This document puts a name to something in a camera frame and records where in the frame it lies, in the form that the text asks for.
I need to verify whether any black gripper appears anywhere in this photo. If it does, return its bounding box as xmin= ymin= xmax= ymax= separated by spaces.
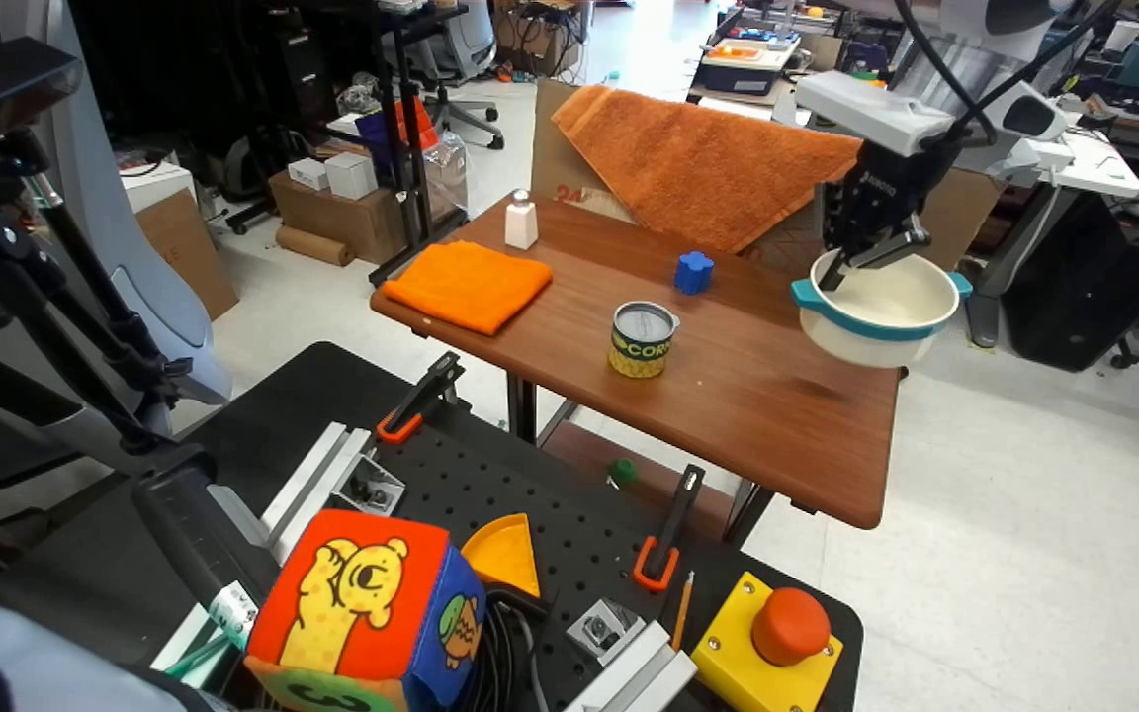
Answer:
xmin=814 ymin=135 xmax=956 ymax=297

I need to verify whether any white pot with teal rim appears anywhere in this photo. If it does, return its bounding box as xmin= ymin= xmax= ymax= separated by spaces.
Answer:
xmin=787 ymin=245 xmax=977 ymax=372

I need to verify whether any small blue cube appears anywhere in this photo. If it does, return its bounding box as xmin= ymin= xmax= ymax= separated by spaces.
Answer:
xmin=671 ymin=249 xmax=722 ymax=297

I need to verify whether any large orange towel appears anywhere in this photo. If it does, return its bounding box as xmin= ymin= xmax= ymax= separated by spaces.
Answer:
xmin=549 ymin=84 xmax=868 ymax=260

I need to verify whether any black bag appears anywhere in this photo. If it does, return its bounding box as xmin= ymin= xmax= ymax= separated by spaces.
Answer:
xmin=998 ymin=193 xmax=1139 ymax=378

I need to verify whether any tin can with yellow label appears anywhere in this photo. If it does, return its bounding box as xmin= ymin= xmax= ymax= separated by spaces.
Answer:
xmin=607 ymin=297 xmax=686 ymax=384

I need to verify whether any black table leg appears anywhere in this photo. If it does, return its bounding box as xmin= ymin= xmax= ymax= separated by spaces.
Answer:
xmin=501 ymin=372 xmax=548 ymax=446
xmin=722 ymin=481 xmax=778 ymax=552

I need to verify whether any brown cardboard backboard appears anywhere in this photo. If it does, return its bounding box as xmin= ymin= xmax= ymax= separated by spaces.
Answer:
xmin=525 ymin=77 xmax=1004 ymax=288

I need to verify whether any white shaker bottle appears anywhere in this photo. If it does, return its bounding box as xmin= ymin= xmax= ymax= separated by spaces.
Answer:
xmin=501 ymin=188 xmax=541 ymax=252

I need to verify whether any folded orange cloth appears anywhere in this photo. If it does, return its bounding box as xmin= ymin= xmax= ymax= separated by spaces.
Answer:
xmin=381 ymin=238 xmax=557 ymax=342

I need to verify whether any orange pencil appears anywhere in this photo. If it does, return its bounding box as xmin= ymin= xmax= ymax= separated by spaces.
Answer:
xmin=670 ymin=568 xmax=702 ymax=652

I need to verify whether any black perforated mounting board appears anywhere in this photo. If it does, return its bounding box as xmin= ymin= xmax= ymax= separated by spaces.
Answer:
xmin=0 ymin=338 xmax=868 ymax=712

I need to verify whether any yellow box with red button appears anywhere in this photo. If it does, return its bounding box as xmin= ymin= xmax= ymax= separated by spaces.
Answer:
xmin=690 ymin=570 xmax=852 ymax=712

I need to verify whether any black office chair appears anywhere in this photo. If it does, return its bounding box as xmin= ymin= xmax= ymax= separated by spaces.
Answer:
xmin=405 ymin=0 xmax=512 ymax=156

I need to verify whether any black and white tag card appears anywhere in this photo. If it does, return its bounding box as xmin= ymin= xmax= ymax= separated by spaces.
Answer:
xmin=331 ymin=454 xmax=410 ymax=518
xmin=562 ymin=597 xmax=649 ymax=670

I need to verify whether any yellow orange wedge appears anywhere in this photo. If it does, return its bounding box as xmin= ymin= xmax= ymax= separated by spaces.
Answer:
xmin=459 ymin=512 xmax=548 ymax=603

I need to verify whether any black stand pole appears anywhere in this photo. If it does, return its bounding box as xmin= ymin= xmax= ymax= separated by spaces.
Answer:
xmin=368 ymin=0 xmax=474 ymax=288

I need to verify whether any open brown cardboard box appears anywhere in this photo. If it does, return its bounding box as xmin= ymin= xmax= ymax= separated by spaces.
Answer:
xmin=265 ymin=164 xmax=410 ymax=264

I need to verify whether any white boxes stack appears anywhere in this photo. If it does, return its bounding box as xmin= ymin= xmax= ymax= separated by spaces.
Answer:
xmin=286 ymin=146 xmax=385 ymax=206

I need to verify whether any plush cube with bear print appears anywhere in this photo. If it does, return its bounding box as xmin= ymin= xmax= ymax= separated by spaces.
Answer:
xmin=243 ymin=507 xmax=492 ymax=712

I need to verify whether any cardboard box with white lid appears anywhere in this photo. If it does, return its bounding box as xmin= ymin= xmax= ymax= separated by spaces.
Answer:
xmin=115 ymin=156 xmax=246 ymax=326

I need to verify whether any blue grey panel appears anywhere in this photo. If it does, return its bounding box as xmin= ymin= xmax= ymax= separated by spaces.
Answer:
xmin=0 ymin=0 xmax=234 ymax=401

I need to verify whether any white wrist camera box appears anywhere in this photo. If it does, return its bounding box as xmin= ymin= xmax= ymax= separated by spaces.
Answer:
xmin=790 ymin=67 xmax=963 ymax=164

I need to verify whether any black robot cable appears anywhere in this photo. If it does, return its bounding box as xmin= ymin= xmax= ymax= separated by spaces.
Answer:
xmin=892 ymin=0 xmax=1128 ymax=135

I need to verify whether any black clamp with orange handle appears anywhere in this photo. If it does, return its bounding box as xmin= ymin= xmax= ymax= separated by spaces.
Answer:
xmin=629 ymin=459 xmax=707 ymax=597
xmin=372 ymin=349 xmax=470 ymax=446

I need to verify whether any aluminium rail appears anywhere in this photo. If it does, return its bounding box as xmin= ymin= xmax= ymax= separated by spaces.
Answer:
xmin=259 ymin=421 xmax=375 ymax=561
xmin=562 ymin=618 xmax=706 ymax=712

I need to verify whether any black cable bundle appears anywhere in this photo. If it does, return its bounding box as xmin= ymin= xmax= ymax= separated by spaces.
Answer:
xmin=470 ymin=587 xmax=555 ymax=712

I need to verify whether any black camera tripod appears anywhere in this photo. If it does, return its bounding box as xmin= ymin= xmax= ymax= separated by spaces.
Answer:
xmin=0 ymin=38 xmax=234 ymax=597

